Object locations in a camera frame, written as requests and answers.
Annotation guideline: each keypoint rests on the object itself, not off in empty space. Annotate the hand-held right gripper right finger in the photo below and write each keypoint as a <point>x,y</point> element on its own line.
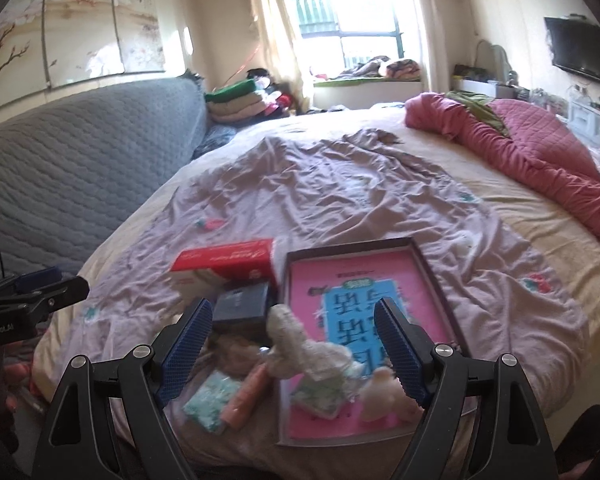
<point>400,350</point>

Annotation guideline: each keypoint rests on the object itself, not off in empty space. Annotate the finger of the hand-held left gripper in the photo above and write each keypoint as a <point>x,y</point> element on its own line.
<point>55,295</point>
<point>37,280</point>

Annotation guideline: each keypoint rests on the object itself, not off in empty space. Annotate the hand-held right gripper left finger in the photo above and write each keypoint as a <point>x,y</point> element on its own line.
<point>187,345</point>

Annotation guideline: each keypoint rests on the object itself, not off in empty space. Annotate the green floral tissue pack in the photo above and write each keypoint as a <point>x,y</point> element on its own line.
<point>325,392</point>
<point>212,402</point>

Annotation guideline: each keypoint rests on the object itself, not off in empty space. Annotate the brown cardboard tray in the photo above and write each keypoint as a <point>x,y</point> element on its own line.
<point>430,280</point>

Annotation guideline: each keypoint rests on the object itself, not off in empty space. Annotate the peach soft packet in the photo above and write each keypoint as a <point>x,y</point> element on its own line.
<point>245,395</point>

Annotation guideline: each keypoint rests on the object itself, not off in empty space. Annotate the white spotted plush toy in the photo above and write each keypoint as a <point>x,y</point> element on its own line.
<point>292,340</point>

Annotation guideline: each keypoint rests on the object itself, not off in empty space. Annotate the red cloth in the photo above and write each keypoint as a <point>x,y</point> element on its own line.
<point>20,372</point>

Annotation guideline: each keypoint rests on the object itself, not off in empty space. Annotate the dark blue box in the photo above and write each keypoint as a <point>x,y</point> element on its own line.
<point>242,305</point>

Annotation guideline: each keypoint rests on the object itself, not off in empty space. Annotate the red tissue box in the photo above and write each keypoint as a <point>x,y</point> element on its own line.
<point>220,260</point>

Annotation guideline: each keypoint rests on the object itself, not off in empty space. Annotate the pink book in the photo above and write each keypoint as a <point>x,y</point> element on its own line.
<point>310,280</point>

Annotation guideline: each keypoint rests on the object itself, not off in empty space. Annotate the grey quilted headboard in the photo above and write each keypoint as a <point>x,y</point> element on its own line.
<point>80,160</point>

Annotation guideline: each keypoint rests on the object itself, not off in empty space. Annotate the lilac printed blanket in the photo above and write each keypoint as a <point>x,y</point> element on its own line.
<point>330,190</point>

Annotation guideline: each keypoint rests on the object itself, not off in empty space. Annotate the bed with cream sheet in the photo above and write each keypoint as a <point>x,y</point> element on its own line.
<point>540,220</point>

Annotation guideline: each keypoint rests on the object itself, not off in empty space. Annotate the dark patterned pillow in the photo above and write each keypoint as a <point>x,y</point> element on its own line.
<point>215,140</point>

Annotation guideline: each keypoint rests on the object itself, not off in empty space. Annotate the person's dark trousers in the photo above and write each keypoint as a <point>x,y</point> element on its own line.
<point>590,445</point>

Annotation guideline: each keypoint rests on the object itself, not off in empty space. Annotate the pink quilt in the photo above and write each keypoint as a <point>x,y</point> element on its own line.
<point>530,145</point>

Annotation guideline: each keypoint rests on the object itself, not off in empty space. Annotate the beige folded blankets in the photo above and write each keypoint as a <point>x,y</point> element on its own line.
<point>240,107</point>

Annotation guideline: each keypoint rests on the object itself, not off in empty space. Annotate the olive green garment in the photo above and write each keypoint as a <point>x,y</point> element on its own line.
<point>480,107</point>

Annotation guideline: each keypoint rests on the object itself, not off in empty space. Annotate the green folded blanket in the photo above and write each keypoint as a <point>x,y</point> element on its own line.
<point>230,90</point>

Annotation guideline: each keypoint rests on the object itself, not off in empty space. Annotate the pile of colourful clothes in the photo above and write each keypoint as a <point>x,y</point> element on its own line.
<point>279,99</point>

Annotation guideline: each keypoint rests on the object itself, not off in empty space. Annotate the green window seat mat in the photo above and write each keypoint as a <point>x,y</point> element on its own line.
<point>340,81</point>

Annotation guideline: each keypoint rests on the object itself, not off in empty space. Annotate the cluttered white dresser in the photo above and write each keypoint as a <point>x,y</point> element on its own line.
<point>485,87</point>

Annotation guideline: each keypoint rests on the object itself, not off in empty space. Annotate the pile of bedding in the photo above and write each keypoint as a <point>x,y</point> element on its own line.
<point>385,67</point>

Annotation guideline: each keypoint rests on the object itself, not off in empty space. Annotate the white cabinet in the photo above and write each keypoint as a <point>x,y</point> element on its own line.
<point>592,117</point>

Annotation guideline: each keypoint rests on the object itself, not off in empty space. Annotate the oval vanity mirror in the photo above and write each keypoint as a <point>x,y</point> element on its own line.
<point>492,60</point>

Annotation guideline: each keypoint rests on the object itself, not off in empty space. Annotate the cream curtain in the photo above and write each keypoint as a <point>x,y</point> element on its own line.
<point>430,25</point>
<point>272,35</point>

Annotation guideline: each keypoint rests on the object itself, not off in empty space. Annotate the window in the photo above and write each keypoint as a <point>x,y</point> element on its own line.
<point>345,15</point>

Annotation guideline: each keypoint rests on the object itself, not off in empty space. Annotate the black television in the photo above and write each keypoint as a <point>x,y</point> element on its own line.
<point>580,47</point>

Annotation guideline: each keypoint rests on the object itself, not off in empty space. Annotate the blossom wall painting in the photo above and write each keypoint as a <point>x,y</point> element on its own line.
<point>70,30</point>

